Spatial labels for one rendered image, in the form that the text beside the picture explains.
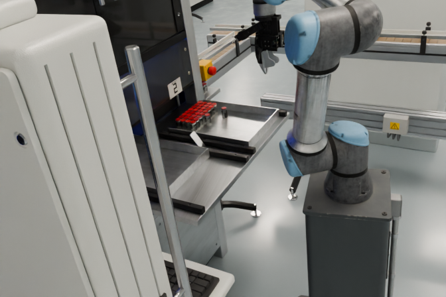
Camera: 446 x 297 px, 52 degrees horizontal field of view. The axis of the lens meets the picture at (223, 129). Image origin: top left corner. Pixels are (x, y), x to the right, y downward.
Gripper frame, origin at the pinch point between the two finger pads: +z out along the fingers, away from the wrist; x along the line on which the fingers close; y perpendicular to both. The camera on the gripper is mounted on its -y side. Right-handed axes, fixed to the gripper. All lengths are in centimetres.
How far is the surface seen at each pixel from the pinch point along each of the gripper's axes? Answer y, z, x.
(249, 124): -6.0, 21.4, -3.5
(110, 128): 19, -29, -95
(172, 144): -24.5, 19.3, -28.4
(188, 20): -35.5, -14.6, 9.0
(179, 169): -15.1, 21.4, -38.5
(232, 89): -133, 110, 202
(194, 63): -35.5, 3.5, 8.4
